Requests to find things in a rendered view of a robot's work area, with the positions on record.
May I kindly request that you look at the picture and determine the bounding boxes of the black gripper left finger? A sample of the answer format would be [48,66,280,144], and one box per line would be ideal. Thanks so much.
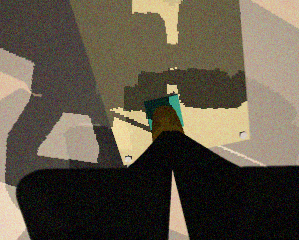
[16,131,173,240]

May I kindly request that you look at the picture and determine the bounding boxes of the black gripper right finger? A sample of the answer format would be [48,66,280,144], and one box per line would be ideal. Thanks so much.
[171,131,299,240]

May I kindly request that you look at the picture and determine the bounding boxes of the pale yellow circuit board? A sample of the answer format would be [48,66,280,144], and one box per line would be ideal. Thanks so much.
[70,0,250,165]

